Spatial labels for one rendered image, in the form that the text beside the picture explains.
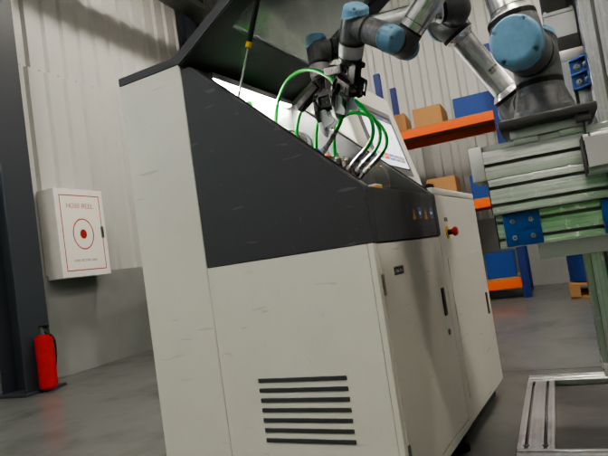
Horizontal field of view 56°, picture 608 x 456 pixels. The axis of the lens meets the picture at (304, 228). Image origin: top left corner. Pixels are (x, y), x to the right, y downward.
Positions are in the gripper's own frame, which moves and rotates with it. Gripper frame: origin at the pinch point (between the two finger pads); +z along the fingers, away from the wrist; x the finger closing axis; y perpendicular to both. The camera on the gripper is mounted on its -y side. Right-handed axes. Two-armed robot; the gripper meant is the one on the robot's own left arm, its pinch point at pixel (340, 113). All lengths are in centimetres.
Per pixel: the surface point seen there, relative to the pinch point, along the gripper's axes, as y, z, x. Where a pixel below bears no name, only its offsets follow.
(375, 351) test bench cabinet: 62, 35, -29
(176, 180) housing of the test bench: -20, 22, -50
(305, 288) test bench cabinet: 36, 30, -35
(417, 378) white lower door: 67, 52, -14
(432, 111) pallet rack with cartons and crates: -306, 249, 388
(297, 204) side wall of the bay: 20.2, 12.4, -28.8
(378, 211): 36.4, 10.6, -11.5
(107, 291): -340, 380, -33
